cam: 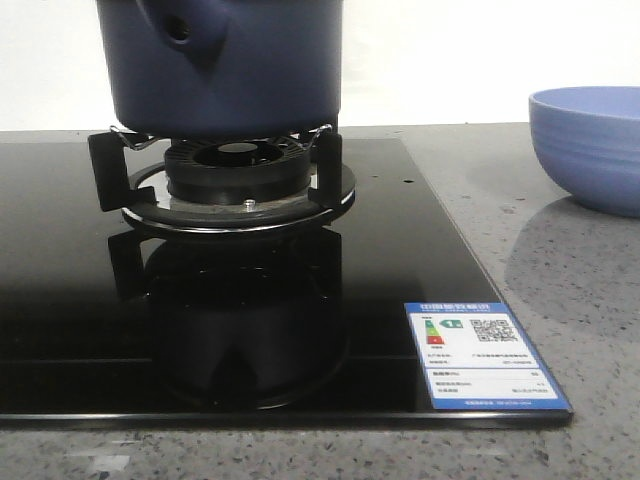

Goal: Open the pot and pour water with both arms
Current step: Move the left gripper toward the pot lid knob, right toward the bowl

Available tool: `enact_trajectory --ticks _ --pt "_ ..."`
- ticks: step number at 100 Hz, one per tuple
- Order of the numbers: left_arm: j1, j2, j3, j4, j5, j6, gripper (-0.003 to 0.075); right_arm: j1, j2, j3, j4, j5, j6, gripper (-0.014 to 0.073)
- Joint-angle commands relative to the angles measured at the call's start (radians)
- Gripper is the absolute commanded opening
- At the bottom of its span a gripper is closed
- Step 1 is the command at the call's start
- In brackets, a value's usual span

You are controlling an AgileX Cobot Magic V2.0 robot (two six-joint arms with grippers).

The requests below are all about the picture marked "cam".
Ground dark blue cooking pot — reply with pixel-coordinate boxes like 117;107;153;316
97;1;343;139

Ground black round burner head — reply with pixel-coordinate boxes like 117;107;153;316
164;138;311;205

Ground blue energy label sticker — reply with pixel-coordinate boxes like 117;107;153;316
405;302;570;411

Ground black glass gas hob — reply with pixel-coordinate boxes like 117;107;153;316
1;139;573;429

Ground black pot support grate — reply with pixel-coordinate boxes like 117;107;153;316
88;125;355;238

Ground light blue ceramic bowl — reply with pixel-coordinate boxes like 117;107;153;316
528;86;639;217

